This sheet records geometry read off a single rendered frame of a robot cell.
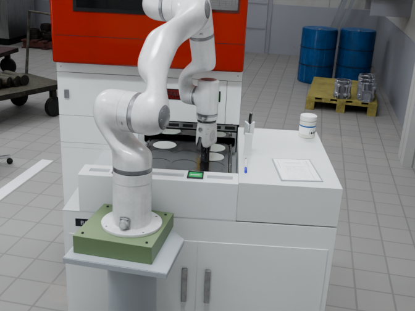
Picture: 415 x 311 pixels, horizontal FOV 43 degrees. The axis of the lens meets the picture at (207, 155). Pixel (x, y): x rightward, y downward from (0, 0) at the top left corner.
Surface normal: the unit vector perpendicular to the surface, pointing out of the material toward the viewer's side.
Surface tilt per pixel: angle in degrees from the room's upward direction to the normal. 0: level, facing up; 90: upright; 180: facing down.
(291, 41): 90
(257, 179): 0
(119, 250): 90
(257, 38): 90
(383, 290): 0
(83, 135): 90
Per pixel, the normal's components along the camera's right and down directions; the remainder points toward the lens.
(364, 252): 0.04, -0.94
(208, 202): -0.05, 0.35
